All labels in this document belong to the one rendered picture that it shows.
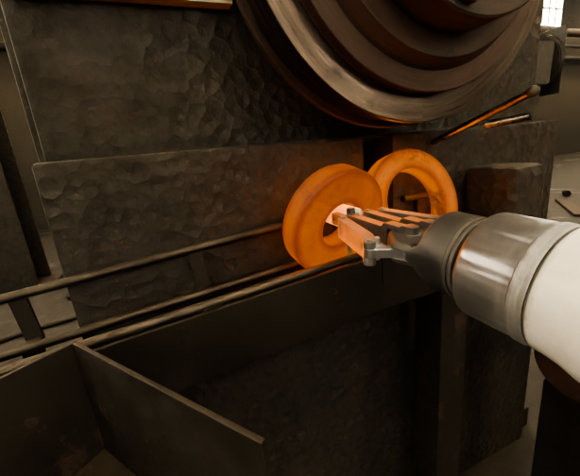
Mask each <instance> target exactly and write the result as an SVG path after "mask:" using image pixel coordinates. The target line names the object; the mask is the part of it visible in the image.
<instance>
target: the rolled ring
mask: <svg viewBox="0 0 580 476"><path fill-rule="evenodd" d="M399 172H404V173H408V174H411V175H413V176H414V177H416V178H417V179H418V180H419V181H420V182H421V183H422V184H423V186H424V187H425V189H426V191H427V193H428V196H429V198H430V203H431V214H432V215H443V214H445V213H450V212H458V203H457V196H456V191H455V189H454V186H453V183H452V179H451V177H450V176H449V174H448V172H447V171H446V169H445V168H444V167H443V165H442V164H441V163H440V162H439V161H438V160H437V159H436V158H434V157H433V156H431V155H430V154H428V153H426V152H424V151H421V150H418V149H412V148H406V149H401V150H398V151H395V152H393V153H391V154H389V155H387V156H385V157H382V158H381V159H379V160H378V161H376V162H375V163H374V164H373V165H372V166H371V168H370V169H369V170H368V173H369V174H370V175H371V176H373V177H374V178H375V179H376V180H377V182H378V184H379V186H380V188H381V191H382V196H383V207H384V208H388V205H387V195H388V190H389V186H390V184H391V181H392V180H393V178H394V177H395V176H396V175H397V174H398V173H399Z"/></svg>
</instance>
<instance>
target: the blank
mask: <svg viewBox="0 0 580 476"><path fill-rule="evenodd" d="M344 203H345V204H346V205H349V206H352V207H356V208H360V209H361V210H362V211H363V210H366V209H370V210H373V211H378V209H379V208H381V207H382V206H383V196H382V191H381V188H380V186H379V184H378V182H377V180H376V179H375V178H374V177H373V176H371V175H370V174H369V173H368V172H366V171H364V170H361V169H359V168H356V167H354V166H352V165H349V164H344V163H338V164H333V165H329V166H326V167H323V168H321V169H319V170H318V171H316V172H314V173H313V174H312V175H311V176H310V177H308V178H307V179H306V180H304V181H303V182H302V184H301V185H300V186H299V187H298V189H297V190H296V191H295V193H294V195H293V196H292V198H291V200H290V202H289V204H288V206H287V209H286V212H285V215H284V218H283V224H282V237H283V241H284V244H285V247H286V249H287V251H288V253H289V254H290V255H291V256H292V257H293V258H294V259H295V260H296V261H297V262H298V263H299V264H300V265H302V266H303V267H304V268H308V267H311V266H314V265H317V264H323V263H325V262H328V261H331V260H334V259H337V258H340V257H344V256H347V255H350V254H352V253H355V252H356V251H354V250H353V249H352V248H351V247H350V246H348V245H347V244H346V243H345V242H343V241H342V240H341V239H340V238H339V237H338V229H337V230H336V231H334V232H333V233H332V234H330V235H328V236H325V237H323V227H324V224H325V222H326V220H327V218H328V216H329V215H330V214H331V212H332V211H333V210H334V209H335V208H337V207H338V206H340V205H342V204H344Z"/></svg>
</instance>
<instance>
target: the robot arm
mask: <svg viewBox="0 0 580 476"><path fill-rule="evenodd" d="M326 222H327V223H330V224H332V225H335V226H337V227H338V237H339V238H340V239H341V240H342V241H343V242H345V243H346V244H347V245H348V246H349V247H351V248H352V249H353V250H354V251H356V252H357V253H358V254H359V255H360V256H361V257H362V258H363V263H364V265H367V266H373V265H375V264H376V261H379V260H380V258H391V259H392V261H393V262H395V263H397V264H403V265H408V266H412V267H413V268H414V269H415V270H416V272H417V273H418V275H419V277H420V278H421V280H422V281H423V282H424V283H425V284H426V285H427V286H429V287H431V288H433V289H435V290H436V291H438V292H440V293H442V294H444V295H446V296H449V297H451V298H454V300H455V303H456V305H457V306H458V307H459V308H460V310H461V311H462V312H463V313H465V314H466V315H469V316H471V317H473V318H475V319H477V320H479V321H481V322H483V323H485V324H487V325H488V326H490V327H492V328H494V329H496V330H498V331H500V332H503V333H505V334H506V335H508V336H510V337H511V338H512V339H514V340H515V341H517V342H519V343H521V344H523V345H525V346H529V347H531V348H532V349H535V350H537V351H538V352H540V353H542V354H543V355H545V356H546V357H548V358H549V359H551V360H552V361H553V362H555V363H556V364H558V365H559V366H560V367H562V368H563V369H564V370H565V371H566V372H567V373H568V374H569V375H571V376H572V377H573V378H574V379H575V380H577V381H578V382H579V383H580V225H579V224H575V223H571V222H556V221H552V220H546V219H541V218H535V217H531V216H526V215H520V214H515V213H510V212H502V213H497V214H494V215H491V216H490V217H483V216H479V215H475V214H470V213H465V212H447V213H445V214H443V215H432V214H426V213H419V212H408V211H401V210H394V209H388V208H384V207H381V208H379V209H378V211H373V210H370V209H366V210H363V211H362V210H361V209H360V208H356V207H352V206H349V205H346V204H342V205H340V206H338V207H337V208H335V209H334V210H333V211H332V212H331V214H330V215H329V216H328V218H327V220H326Z"/></svg>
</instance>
